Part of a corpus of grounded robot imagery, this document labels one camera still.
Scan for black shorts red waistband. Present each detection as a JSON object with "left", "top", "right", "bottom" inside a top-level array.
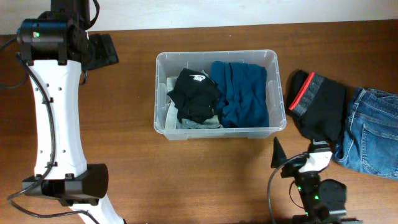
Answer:
[{"left": 286, "top": 70, "right": 346, "bottom": 142}]

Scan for dark blue garment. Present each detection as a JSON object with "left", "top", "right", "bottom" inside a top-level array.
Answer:
[{"left": 210, "top": 61, "right": 269, "bottom": 128}]

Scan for light grey-blue jeans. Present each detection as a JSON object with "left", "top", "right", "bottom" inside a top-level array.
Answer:
[{"left": 165, "top": 70, "right": 223, "bottom": 129}]

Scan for black garment with white logo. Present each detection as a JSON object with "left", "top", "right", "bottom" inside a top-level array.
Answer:
[{"left": 167, "top": 68, "right": 219, "bottom": 124}]

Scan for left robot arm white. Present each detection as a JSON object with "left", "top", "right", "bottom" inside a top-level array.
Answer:
[{"left": 17, "top": 0, "right": 123, "bottom": 223}]

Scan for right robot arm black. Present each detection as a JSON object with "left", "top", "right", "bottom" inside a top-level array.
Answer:
[{"left": 267, "top": 138, "right": 363, "bottom": 224}]

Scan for clear plastic storage bin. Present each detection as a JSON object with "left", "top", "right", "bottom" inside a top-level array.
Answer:
[{"left": 154, "top": 49, "right": 287, "bottom": 141}]

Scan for blue denim jeans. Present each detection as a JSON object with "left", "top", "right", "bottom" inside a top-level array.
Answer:
[{"left": 333, "top": 88, "right": 397, "bottom": 180}]

